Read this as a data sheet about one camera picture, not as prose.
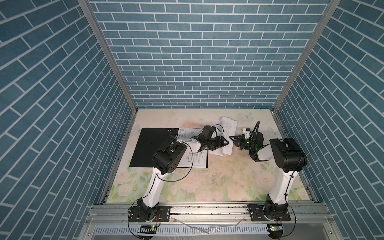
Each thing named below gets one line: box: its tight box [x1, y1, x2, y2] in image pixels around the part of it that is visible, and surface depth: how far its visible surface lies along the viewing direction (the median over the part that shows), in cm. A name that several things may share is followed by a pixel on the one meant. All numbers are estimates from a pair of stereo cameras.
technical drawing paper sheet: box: [177, 127, 208, 168], surface depth 95 cm
